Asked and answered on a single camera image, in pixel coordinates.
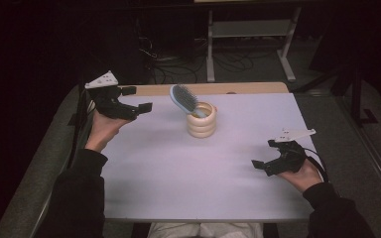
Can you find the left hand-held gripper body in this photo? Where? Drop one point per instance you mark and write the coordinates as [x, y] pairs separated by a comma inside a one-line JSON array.
[[112, 104]]

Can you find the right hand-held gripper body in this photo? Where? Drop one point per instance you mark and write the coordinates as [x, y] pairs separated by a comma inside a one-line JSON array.
[[291, 158]]

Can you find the light blue hairbrush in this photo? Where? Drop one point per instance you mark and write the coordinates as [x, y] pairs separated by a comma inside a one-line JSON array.
[[184, 98]]

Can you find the beige ringed cup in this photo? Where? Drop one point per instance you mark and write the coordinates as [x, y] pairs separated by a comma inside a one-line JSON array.
[[201, 127]]

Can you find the person's right hand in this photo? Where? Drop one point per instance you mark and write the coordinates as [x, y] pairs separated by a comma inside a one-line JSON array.
[[306, 178]]

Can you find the person's left hand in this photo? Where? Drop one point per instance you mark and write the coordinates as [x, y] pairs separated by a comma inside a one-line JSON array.
[[104, 132]]

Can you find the wooden table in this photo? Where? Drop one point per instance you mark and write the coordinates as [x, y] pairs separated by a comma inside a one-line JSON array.
[[244, 88]]

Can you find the white table mat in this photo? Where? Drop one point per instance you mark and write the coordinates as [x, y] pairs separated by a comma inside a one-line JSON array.
[[178, 178]]

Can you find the person's legs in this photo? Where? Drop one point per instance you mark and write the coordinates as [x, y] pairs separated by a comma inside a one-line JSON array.
[[208, 230]]

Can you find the black metal stand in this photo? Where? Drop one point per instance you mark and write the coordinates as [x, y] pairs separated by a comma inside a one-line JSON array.
[[357, 99]]

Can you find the aluminium floor rail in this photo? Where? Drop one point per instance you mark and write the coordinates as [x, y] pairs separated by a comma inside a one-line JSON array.
[[373, 158]]

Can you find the white metal desk frame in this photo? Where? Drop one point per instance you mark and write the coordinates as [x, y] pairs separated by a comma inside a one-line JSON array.
[[251, 28]]

